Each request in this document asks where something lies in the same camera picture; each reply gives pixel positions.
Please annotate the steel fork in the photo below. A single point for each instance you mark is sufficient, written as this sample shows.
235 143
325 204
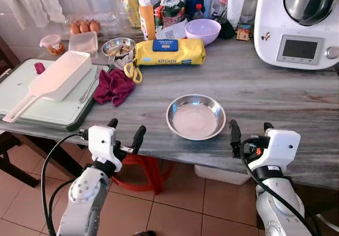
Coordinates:
89 90

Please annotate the dark blue jar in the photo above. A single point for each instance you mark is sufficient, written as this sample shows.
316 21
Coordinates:
195 4

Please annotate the pale green cutting board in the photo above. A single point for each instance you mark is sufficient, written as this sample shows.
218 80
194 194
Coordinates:
47 117

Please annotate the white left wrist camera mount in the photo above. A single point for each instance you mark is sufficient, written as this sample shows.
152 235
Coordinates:
101 143

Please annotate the small brown box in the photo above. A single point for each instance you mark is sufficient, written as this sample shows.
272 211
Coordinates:
243 33

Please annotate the dark snack package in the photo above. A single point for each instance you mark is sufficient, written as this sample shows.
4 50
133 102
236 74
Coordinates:
170 11

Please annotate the purple plastic bowl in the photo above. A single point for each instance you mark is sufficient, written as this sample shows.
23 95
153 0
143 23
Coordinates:
203 30

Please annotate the orange sauce bottle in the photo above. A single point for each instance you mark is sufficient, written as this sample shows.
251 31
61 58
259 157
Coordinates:
147 21

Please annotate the small red object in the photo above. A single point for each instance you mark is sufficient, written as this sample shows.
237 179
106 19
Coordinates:
39 67

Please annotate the yellow kitchen wipes pack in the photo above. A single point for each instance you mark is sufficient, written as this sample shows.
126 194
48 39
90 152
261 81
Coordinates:
185 53

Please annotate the small steel bowl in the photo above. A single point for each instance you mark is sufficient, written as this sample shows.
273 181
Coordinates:
118 47

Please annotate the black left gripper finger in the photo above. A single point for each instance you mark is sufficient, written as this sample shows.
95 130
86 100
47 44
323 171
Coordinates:
113 123
139 136

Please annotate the red plastic stool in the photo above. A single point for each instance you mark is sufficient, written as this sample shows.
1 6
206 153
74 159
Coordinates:
151 170

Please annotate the clear plastic measuring jug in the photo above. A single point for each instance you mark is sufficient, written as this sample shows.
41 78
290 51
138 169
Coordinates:
230 3

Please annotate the white kitchen cooking machine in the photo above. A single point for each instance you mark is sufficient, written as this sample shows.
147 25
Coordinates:
275 19

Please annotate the maroon cloth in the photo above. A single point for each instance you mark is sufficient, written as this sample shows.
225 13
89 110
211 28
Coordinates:
114 87

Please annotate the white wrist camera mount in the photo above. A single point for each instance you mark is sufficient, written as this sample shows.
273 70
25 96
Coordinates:
280 146
101 143

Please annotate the yellow food bag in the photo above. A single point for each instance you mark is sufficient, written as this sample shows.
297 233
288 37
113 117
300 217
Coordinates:
128 0

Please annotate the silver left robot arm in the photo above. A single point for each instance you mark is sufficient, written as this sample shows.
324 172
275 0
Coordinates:
85 199

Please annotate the white plastic box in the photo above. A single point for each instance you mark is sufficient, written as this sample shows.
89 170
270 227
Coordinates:
220 173

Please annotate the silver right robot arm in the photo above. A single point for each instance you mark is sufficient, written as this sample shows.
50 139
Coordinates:
280 204

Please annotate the clear pink food container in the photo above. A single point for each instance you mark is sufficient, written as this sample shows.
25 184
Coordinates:
83 42

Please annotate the shallow steel plate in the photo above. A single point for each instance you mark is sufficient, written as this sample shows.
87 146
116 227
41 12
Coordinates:
196 120

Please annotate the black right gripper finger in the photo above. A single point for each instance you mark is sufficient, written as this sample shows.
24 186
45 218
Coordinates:
235 135
268 126

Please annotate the brown egg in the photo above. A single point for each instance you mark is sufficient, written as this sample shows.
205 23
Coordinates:
84 26
95 25
74 28

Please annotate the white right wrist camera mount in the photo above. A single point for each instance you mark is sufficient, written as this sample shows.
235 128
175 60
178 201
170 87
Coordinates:
280 146

